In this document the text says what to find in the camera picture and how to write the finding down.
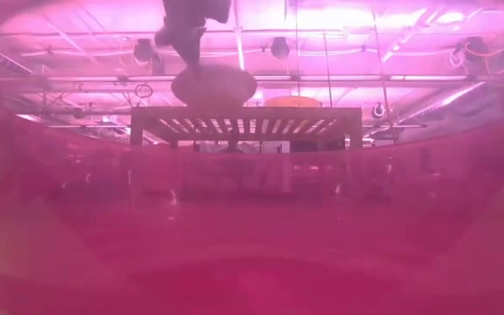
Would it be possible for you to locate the wooden slatted shelf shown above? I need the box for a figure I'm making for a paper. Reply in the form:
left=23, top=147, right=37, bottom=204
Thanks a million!
left=129, top=107, right=364, bottom=150

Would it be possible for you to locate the black cable loop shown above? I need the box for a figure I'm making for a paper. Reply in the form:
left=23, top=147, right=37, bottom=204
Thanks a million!
left=134, top=83, right=154, bottom=100

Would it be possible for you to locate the blue patterned paper bowl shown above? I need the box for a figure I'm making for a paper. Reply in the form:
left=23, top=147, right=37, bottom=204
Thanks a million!
left=171, top=65, right=258, bottom=109

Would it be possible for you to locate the black hanging cable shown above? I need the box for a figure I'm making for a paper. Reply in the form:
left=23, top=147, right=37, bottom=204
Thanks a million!
left=321, top=30, right=333, bottom=109

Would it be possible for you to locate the red plastic bowl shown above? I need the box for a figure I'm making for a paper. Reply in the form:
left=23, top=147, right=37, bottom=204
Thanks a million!
left=0, top=0, right=504, bottom=315

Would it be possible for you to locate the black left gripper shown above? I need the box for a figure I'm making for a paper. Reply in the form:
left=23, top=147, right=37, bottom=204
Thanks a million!
left=154, top=0, right=232, bottom=70

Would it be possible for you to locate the yellow plastic bowl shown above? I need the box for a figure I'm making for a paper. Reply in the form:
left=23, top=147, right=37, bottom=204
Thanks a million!
left=263, top=95, right=323, bottom=109

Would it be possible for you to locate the black ceiling cable reel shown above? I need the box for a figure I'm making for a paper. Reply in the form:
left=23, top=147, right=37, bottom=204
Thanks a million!
left=465, top=37, right=490, bottom=62
left=270, top=37, right=291, bottom=60
left=132, top=38, right=155, bottom=65

